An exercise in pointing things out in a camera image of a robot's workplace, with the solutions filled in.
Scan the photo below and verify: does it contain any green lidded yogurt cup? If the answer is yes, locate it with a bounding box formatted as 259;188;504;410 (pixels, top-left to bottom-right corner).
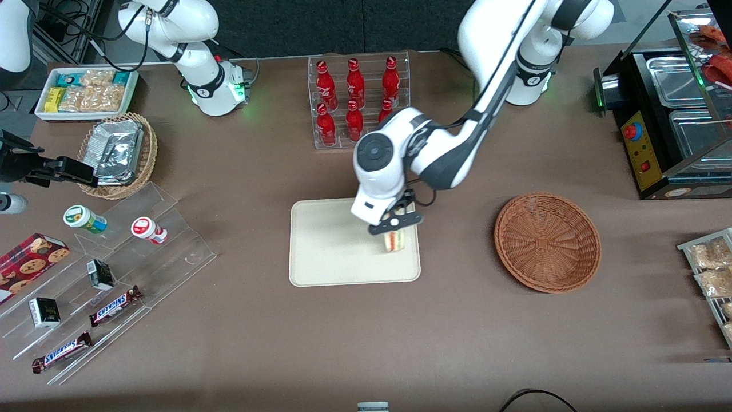
63;204;108;235

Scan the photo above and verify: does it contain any white snack tray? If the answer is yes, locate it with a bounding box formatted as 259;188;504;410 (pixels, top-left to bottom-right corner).
34;67;140;122

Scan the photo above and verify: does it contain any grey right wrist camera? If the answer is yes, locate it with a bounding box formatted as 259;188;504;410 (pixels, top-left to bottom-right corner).
0;193;28;215

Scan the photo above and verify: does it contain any black hot food display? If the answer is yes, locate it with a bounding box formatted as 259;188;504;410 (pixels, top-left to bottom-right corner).
592;0;732;200

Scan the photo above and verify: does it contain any grey tray with snack bags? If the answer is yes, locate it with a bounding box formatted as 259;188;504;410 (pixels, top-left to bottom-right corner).
677;227;732;350

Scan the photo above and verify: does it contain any clear nut snack bag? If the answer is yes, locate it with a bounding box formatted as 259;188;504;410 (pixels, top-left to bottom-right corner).
59;86;87;113
86;85;125;113
79;69;116;88

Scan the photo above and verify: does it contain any red lidded yogurt cup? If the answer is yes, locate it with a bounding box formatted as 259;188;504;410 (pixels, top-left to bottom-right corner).
130;216;169;245

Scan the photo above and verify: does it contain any stainless steel food pan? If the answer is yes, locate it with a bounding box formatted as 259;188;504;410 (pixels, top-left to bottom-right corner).
669;109;732;162
646;55;711;109

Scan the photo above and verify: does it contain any cream plastic tray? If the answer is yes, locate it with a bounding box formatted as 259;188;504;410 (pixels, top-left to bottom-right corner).
289;197;422;287

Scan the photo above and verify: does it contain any red fried food piece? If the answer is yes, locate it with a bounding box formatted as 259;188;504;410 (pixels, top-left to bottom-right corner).
689;24;732;56
702;54;732;88

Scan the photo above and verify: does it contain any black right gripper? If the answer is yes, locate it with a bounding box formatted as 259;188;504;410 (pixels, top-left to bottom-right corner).
0;130;98;188

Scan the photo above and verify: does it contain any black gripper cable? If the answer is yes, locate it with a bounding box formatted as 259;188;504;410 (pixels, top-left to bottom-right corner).
407;179;439;207

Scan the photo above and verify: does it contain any clear acrylic stepped shelf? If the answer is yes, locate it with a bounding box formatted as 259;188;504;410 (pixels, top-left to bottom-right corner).
0;182;218;386

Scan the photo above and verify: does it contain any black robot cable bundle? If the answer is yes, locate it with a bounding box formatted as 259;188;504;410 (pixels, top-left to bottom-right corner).
33;0;154;73

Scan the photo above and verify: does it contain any brown wicker basket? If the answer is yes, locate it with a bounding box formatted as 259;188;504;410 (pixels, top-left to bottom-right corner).
494;192;602;294

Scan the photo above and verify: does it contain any small black carton box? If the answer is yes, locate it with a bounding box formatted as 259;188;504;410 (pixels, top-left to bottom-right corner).
87;259;115;291
29;297;61;329

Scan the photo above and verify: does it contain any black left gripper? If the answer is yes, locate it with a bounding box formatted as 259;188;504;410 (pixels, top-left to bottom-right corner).
368;189;425;237

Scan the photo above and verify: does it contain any sandwich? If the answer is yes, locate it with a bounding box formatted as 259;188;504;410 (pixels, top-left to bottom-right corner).
382;227;410;253

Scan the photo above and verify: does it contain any red tartan cookie box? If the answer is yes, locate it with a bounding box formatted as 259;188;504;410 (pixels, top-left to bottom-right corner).
0;232;71;305

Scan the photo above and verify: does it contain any clear acrylic bottle rack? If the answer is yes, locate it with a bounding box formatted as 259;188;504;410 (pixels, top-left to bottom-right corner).
308;51;412;151

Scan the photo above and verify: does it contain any foil-wrapped pack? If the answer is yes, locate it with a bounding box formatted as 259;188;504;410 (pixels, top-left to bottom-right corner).
94;133;144;185
90;120;144;141

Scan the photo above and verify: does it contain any Snickers chocolate bar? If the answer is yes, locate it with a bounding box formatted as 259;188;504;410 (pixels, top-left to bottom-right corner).
31;331;93;374
89;285;143;328

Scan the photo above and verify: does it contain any black floor cable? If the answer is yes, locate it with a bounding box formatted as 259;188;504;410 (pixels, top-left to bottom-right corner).
499;389;578;412

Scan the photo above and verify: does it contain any light wicker basket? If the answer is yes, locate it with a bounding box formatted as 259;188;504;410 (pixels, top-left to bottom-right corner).
77;112;158;200

